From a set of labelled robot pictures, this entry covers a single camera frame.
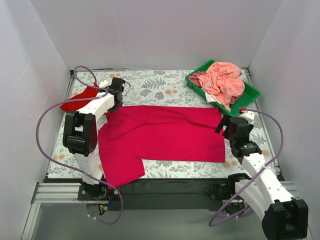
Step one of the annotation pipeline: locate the magenta t shirt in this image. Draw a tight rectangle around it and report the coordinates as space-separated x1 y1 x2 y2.
98 105 226 187

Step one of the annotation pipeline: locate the dusty rose t shirt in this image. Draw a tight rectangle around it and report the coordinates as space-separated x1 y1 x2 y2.
188 71 209 88

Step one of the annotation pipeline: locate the white garment in bin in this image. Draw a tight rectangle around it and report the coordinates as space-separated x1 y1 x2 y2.
204 91 219 103

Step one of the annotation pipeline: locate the aluminium front frame rail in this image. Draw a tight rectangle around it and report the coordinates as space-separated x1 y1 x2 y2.
22 178 310 240

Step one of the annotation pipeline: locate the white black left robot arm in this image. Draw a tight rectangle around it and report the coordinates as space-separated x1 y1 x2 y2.
62 77 126 200

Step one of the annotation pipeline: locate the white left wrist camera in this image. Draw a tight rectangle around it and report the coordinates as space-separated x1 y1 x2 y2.
93 80 110 88

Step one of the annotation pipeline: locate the floral patterned table mat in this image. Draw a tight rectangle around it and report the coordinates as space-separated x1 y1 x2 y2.
47 70 275 179

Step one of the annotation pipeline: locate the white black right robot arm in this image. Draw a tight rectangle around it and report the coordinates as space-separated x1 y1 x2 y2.
208 111 309 240

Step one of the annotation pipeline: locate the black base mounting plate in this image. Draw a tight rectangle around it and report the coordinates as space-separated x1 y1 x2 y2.
77 173 248 211

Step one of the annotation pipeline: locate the green plastic bin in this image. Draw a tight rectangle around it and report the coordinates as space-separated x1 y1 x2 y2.
185 59 260 117

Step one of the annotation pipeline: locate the salmon pink t shirt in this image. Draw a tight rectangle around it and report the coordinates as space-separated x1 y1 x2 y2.
197 62 245 111

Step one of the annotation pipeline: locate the folded red t shirt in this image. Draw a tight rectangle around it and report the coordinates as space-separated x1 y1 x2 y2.
60 87 99 113

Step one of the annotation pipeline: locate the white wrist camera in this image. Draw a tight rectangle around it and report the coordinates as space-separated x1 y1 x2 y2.
238 107 255 124
93 80 110 88

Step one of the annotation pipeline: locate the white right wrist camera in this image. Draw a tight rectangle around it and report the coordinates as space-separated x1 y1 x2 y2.
238 107 255 124

